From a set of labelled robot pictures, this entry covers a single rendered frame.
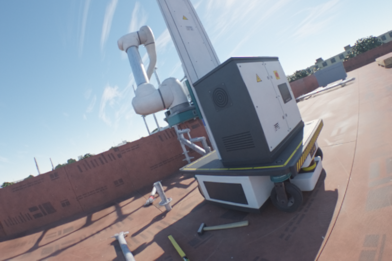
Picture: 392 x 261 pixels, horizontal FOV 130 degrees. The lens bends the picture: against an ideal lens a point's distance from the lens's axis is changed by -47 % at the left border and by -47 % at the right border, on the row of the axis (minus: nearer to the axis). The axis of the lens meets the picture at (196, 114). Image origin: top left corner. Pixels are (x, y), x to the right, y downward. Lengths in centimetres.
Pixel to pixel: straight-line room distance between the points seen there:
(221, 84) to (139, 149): 204
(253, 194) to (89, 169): 223
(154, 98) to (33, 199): 240
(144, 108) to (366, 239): 137
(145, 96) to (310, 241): 123
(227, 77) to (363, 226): 91
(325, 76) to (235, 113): 657
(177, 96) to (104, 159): 174
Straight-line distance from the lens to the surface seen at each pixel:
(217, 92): 89
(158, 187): 147
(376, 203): 95
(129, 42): 149
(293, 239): 85
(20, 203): 308
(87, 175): 266
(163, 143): 281
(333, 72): 720
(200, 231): 107
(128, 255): 113
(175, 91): 119
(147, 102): 118
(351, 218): 89
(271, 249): 84
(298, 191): 90
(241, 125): 84
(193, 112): 121
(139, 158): 269
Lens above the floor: 62
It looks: 3 degrees up
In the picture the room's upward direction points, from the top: 21 degrees counter-clockwise
